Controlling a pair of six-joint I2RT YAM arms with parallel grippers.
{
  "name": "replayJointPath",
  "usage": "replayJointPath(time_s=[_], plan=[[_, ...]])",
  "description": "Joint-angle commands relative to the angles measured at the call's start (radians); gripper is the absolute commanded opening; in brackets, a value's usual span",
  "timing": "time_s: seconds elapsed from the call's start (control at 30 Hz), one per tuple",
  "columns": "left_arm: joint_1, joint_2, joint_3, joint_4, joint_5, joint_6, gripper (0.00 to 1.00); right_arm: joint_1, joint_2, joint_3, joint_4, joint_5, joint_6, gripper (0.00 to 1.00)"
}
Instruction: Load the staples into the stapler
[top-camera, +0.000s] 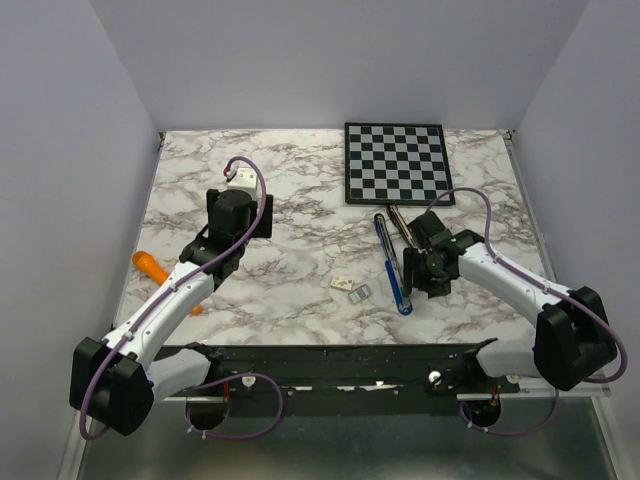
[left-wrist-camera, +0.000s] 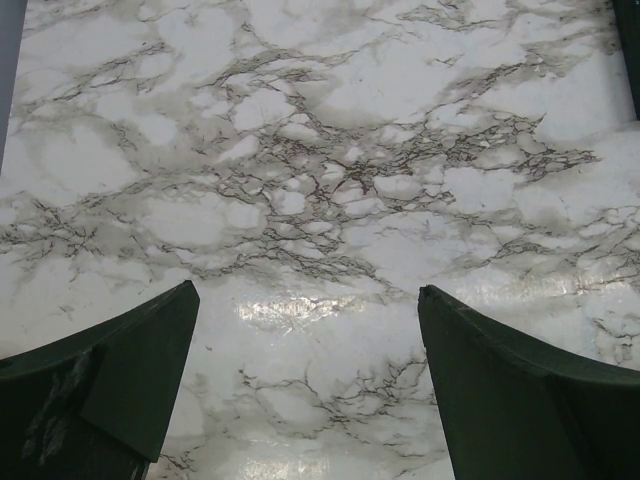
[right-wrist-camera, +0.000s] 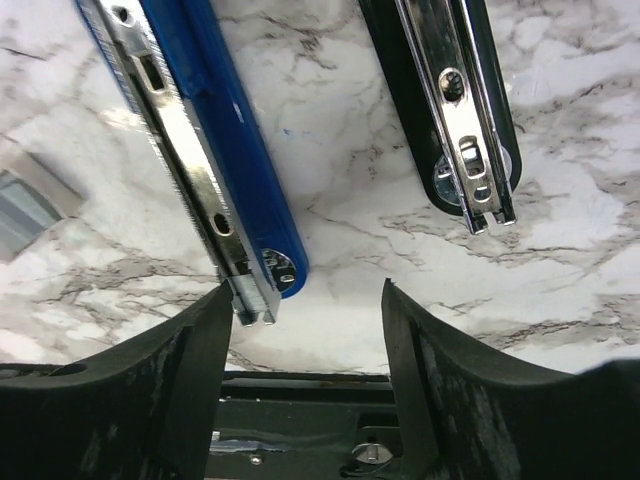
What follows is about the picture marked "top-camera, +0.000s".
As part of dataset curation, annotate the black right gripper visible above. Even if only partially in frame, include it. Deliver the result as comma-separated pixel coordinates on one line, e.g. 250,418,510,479
401,246,452,298

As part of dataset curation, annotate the blue and black stapler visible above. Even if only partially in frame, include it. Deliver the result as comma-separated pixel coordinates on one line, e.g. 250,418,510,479
374,213,413,316

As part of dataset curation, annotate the staple tray with staples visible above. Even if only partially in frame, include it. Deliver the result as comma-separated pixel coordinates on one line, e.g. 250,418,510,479
348,284,372,304

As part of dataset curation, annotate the white staple box sleeve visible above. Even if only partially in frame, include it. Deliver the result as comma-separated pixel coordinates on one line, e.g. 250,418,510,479
330,275,354,292

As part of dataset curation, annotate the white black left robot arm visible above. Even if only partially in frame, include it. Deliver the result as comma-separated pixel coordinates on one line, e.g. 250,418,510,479
69,189,274,436

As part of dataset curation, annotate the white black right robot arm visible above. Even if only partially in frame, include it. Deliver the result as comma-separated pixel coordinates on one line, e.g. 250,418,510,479
403,211,619,392

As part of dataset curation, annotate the black and grey chessboard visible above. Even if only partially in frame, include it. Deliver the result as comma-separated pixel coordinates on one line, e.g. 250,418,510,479
344,122,455,206

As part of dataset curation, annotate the orange toy microphone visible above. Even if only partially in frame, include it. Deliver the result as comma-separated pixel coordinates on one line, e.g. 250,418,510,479
131,249,206,316

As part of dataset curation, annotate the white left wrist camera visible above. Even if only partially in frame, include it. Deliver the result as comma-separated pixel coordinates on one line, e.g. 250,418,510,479
224,167,260,200

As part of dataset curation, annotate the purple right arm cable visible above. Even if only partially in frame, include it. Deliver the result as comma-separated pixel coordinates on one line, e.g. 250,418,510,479
424,187,630,436

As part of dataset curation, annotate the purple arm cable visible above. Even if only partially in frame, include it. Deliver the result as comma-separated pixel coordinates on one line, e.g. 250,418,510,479
424,187,630,436
79,156,285,441

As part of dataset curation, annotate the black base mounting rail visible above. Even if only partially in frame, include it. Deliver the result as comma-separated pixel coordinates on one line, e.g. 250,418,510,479
159,342,524,419

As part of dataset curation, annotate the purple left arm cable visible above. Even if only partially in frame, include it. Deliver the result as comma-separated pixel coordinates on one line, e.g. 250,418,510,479
79,156,285,441

